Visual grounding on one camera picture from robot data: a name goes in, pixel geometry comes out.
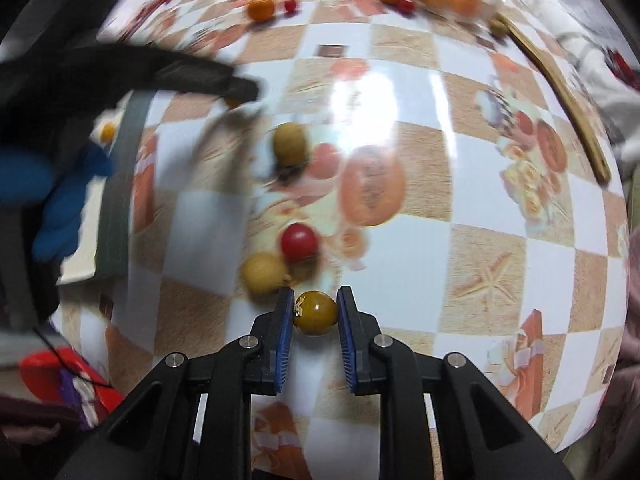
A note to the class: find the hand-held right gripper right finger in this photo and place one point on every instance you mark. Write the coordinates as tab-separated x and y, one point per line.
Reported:
350	345

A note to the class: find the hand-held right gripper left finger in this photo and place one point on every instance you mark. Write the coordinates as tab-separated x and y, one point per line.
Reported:
281	345

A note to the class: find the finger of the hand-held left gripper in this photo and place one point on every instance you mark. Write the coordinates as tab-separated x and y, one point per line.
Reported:
215	80

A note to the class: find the brownish cherry tomato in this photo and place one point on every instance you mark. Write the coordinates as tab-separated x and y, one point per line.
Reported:
316	312

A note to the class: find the person's left hand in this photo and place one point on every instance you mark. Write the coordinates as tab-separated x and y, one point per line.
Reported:
55	200

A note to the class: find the yellow cherry tomato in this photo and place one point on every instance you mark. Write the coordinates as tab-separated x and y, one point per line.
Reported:
107	132

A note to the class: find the tan longan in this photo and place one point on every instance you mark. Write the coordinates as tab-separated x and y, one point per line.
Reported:
289	144
497	25
262	272

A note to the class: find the small orange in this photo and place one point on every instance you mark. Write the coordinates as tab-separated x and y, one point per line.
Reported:
261	8

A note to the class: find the red cherry tomato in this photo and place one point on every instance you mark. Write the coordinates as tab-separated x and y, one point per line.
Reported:
291	6
299	242
406	5

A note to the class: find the grey flat board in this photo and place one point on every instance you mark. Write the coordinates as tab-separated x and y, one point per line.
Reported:
120	190

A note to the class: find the checkered printed tablecloth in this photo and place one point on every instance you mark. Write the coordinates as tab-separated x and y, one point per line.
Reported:
450	210

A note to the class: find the red plastic object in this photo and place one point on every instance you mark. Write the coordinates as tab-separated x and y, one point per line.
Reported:
65	377

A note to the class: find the pink cloth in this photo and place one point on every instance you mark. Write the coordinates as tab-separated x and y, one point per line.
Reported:
620	410

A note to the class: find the long wooden board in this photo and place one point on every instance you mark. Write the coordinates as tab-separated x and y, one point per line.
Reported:
565	100

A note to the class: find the grey striped sofa cover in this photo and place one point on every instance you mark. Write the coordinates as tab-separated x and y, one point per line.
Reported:
565	25

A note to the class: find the red and black clothes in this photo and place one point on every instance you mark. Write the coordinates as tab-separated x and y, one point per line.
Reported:
622	62

